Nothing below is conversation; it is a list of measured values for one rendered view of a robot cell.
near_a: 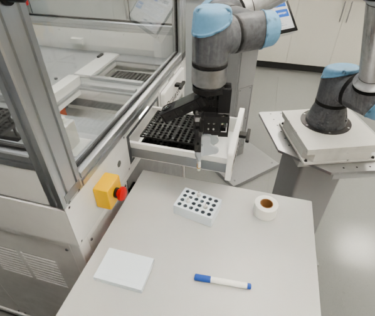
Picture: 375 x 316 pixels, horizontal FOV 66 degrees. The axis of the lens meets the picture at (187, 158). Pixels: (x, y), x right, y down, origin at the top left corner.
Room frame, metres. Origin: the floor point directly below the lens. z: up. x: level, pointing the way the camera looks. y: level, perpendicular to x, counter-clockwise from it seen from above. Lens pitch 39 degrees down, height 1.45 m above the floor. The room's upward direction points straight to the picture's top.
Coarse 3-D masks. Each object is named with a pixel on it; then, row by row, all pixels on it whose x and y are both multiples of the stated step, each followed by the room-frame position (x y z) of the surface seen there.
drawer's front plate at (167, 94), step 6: (180, 72) 1.27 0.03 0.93; (174, 78) 1.20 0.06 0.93; (180, 78) 1.27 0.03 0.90; (168, 84) 1.14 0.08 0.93; (174, 84) 1.18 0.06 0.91; (162, 90) 1.08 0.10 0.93; (168, 90) 1.10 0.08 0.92; (174, 90) 1.18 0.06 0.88; (180, 90) 1.26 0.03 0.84; (162, 96) 1.05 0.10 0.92; (168, 96) 1.10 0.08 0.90; (174, 96) 1.18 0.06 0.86; (162, 102) 1.06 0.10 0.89; (168, 102) 1.09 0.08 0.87
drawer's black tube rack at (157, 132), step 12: (156, 120) 0.90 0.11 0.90; (180, 120) 0.90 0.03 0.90; (192, 120) 0.91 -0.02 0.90; (144, 132) 0.83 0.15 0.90; (156, 132) 0.86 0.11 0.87; (168, 132) 0.82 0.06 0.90; (180, 132) 0.82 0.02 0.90; (192, 132) 0.82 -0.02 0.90; (156, 144) 0.79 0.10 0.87; (168, 144) 0.79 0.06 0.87; (180, 144) 0.79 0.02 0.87; (192, 144) 0.76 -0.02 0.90
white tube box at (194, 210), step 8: (184, 192) 0.64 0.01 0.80; (192, 192) 0.64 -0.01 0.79; (176, 200) 0.61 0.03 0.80; (184, 200) 0.61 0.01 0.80; (192, 200) 0.61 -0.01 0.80; (200, 200) 0.61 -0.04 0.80; (208, 200) 0.61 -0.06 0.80; (216, 200) 0.61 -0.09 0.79; (176, 208) 0.58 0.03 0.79; (184, 208) 0.57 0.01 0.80; (192, 208) 0.58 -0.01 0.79; (200, 208) 0.57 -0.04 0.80; (208, 208) 0.57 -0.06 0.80; (216, 208) 0.57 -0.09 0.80; (184, 216) 0.57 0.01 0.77; (192, 216) 0.56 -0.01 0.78; (200, 216) 0.55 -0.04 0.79; (208, 216) 0.54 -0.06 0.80; (216, 216) 0.57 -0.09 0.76; (208, 224) 0.54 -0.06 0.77
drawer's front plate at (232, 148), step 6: (240, 108) 0.93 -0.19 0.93; (240, 114) 0.89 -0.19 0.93; (240, 120) 0.85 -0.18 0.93; (240, 126) 0.82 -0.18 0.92; (234, 132) 0.78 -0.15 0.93; (234, 138) 0.75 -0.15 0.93; (234, 144) 0.71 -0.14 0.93; (228, 150) 0.68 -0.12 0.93; (234, 150) 0.68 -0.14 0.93; (228, 156) 0.67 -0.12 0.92; (234, 156) 0.70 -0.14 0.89; (228, 162) 0.67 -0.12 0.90; (228, 168) 0.67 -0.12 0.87; (228, 174) 0.67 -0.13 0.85; (228, 180) 0.67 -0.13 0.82
